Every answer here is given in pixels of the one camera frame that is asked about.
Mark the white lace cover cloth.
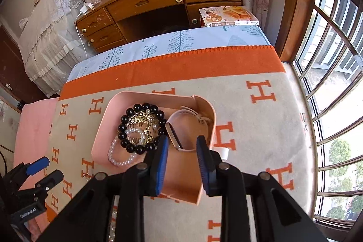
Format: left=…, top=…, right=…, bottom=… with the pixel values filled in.
left=17, top=0, right=97, bottom=98

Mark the black cable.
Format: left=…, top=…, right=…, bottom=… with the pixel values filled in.
left=0, top=144, right=9, bottom=174

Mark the gold hair comb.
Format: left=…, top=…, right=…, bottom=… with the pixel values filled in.
left=129, top=113, right=159, bottom=146

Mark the dark wooden cabinet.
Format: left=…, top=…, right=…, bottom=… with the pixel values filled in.
left=0, top=27, right=43, bottom=106

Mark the white pearl bracelet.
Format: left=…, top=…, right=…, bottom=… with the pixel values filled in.
left=107, top=129, right=146, bottom=167

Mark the pink strap watch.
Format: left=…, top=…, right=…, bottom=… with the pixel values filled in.
left=164, top=106, right=213, bottom=152

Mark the pink jewelry tray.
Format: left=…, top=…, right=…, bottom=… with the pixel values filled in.
left=91, top=91, right=216, bottom=205

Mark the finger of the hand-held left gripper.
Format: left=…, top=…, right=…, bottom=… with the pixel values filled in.
left=7, top=156, right=50, bottom=183
left=18, top=170, right=64, bottom=203

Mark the white charger plug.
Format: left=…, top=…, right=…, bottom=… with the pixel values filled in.
left=79, top=3, right=94, bottom=15

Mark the wooden desk with drawers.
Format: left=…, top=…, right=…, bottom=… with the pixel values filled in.
left=75, top=0, right=243, bottom=52

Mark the light blue tree print sheet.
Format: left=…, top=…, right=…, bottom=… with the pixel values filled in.
left=66, top=25, right=275, bottom=82

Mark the black bead bracelet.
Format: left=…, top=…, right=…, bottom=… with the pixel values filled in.
left=117, top=103, right=168, bottom=154

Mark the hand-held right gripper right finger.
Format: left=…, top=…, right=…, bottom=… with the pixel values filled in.
left=196, top=135, right=329, bottom=242

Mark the pink cushion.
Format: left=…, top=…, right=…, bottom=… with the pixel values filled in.
left=13, top=97, right=60, bottom=231

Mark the white charger cable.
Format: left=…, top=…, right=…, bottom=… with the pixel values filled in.
left=75, top=12, right=88, bottom=59

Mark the metal window grille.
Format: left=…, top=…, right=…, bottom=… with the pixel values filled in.
left=292, top=0, right=363, bottom=231

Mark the orange beige letter print blanket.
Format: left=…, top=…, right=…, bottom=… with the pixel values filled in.
left=45, top=45, right=312, bottom=242

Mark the white pearl strand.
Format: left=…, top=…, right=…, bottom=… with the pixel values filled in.
left=106, top=197, right=118, bottom=242

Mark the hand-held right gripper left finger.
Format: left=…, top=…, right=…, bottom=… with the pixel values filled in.
left=37, top=135, right=171, bottom=242

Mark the wooden window frame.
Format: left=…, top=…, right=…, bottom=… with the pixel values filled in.
left=274, top=0, right=321, bottom=62

